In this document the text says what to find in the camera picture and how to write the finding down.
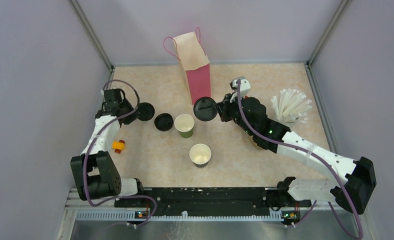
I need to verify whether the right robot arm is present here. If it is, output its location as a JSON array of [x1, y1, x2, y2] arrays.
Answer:
[[214, 94, 377, 215]]

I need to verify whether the black cup lid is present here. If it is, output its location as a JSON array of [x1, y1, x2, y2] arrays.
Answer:
[[193, 96, 218, 122], [154, 113, 174, 132]]

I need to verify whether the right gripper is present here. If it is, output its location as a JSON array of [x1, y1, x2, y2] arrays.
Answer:
[[214, 92, 255, 137]]

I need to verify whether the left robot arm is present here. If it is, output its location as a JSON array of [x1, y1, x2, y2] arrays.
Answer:
[[70, 89, 155, 207]]

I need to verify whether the white cup of straws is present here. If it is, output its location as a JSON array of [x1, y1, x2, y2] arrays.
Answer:
[[271, 88, 313, 127]]

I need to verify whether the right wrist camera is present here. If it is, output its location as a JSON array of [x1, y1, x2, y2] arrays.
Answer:
[[230, 76, 251, 102]]

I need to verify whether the yellow red toy car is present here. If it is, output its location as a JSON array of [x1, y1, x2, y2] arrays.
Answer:
[[112, 140, 126, 154]]

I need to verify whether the black paper cup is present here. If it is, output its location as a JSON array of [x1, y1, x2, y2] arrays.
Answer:
[[189, 143, 212, 168]]

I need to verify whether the green paper cup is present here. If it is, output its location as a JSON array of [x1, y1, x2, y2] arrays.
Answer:
[[174, 113, 195, 139]]

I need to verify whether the pink paper bag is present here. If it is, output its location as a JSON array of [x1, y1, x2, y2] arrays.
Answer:
[[163, 27, 212, 105]]

